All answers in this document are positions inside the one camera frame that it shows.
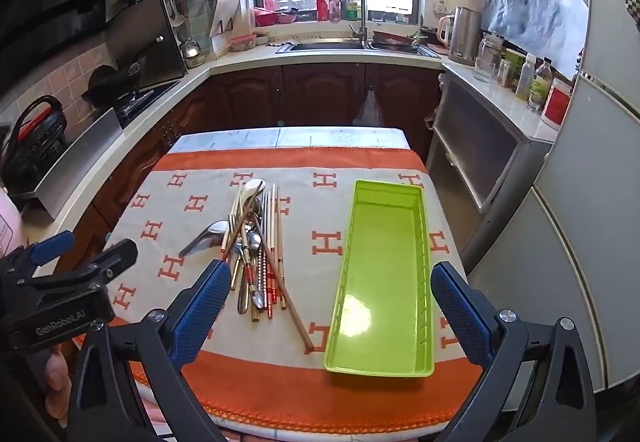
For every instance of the white plastic bottle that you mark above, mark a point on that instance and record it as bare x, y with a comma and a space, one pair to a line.
525, 79

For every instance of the black wok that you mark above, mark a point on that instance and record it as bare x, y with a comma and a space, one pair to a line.
112, 79

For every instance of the pile of wooden chopsticks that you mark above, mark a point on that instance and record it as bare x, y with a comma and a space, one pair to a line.
270, 294

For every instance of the green plastic utensil tray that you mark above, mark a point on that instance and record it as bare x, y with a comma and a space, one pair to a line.
380, 272

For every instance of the steel electric kettle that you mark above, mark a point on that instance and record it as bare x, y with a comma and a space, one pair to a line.
465, 36

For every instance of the green box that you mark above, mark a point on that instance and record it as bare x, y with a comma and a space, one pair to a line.
514, 64

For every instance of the steel sink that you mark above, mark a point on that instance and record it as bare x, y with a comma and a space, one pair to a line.
325, 46

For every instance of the green dish soap bottle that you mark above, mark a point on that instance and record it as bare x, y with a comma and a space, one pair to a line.
353, 10

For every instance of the black pressure cooker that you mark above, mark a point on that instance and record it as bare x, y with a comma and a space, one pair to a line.
40, 141

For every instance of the pink plastic basin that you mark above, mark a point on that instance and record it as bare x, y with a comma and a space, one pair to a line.
272, 17

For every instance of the pink rice cooker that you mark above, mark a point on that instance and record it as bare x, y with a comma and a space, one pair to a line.
9, 227

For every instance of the black gas stove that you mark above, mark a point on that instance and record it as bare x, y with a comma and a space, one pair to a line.
145, 101

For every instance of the brown wooden kitchen cabinets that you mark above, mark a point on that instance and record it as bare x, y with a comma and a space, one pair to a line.
320, 91

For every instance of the person's left hand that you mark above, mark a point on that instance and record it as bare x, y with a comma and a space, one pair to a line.
55, 372

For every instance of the orange patterned blanket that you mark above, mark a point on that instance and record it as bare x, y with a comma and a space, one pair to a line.
300, 157

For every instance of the clear bottle green label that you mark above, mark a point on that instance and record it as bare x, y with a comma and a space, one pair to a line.
540, 89

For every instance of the steel splash panel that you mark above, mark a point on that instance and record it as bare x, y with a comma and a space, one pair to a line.
80, 156

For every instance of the white plastic jug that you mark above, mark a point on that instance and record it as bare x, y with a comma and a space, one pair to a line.
444, 29

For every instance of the white kitchen countertop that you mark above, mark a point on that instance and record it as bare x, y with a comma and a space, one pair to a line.
240, 59

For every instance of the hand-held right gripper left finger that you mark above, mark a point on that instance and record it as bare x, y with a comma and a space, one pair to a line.
200, 317

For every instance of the steel faucet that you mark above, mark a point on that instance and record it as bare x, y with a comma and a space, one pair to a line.
363, 21

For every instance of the white ceramic spoon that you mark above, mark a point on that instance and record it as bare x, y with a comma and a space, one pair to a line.
255, 185

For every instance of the red frying pan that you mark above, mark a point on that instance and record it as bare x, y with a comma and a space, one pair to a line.
395, 39

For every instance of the small steel kettle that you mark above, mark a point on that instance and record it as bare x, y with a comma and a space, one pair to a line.
191, 52

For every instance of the glass jar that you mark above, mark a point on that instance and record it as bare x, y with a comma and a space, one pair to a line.
485, 61

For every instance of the red spray bottle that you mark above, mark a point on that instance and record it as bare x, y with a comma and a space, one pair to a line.
323, 6

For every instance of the pink bottle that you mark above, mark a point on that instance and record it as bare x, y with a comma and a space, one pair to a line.
334, 9

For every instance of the black splash guard panel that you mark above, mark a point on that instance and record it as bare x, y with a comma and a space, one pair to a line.
145, 31

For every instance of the white cutting board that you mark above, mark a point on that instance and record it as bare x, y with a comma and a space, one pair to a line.
222, 11

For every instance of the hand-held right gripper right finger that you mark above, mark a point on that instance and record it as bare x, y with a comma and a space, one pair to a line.
460, 317

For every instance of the red label jar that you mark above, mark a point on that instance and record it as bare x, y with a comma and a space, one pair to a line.
556, 104

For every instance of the grey refrigerator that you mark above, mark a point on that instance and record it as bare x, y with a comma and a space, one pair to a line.
590, 197

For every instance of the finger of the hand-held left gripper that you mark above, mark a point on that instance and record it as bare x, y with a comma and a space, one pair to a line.
120, 254
50, 247

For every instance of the clear plastic bag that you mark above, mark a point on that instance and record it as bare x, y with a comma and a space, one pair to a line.
369, 111

